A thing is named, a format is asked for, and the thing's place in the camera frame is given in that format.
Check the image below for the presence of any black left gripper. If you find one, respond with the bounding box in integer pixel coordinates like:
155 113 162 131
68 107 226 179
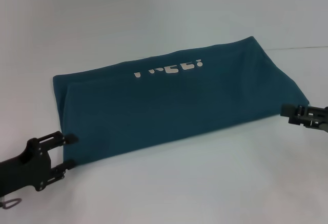
0 131 79 193

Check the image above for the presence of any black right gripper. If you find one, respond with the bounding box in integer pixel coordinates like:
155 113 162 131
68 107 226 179
281 103 328 133

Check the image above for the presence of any blue cotton t-shirt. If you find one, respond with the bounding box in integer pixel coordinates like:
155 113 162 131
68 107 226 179
52 36 311 169

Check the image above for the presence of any left arm cable with connector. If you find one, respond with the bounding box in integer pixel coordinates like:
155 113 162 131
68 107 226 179
2 197 22 211

